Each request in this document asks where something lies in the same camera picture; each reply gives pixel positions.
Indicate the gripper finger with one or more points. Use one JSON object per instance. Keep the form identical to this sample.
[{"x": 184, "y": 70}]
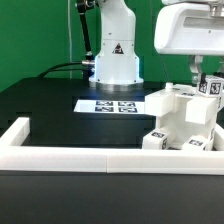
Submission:
[
  {"x": 220, "y": 72},
  {"x": 198, "y": 76}
]

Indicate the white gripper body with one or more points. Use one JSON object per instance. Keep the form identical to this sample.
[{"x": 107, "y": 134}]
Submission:
[{"x": 190, "y": 29}]

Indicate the small tagged nut cube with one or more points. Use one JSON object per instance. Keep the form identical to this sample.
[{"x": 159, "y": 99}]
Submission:
[{"x": 210, "y": 86}]

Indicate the white chair back frame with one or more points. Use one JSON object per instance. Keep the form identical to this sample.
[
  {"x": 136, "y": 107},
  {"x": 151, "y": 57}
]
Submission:
[{"x": 195, "y": 107}]

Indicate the white tag sheet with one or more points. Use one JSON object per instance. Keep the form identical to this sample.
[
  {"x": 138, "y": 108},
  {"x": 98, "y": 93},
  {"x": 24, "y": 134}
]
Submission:
[{"x": 112, "y": 107}]

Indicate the white U-shaped fence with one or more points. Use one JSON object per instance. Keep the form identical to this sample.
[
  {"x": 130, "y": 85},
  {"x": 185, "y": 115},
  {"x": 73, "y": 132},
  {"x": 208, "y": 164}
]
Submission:
[{"x": 14, "y": 155}]

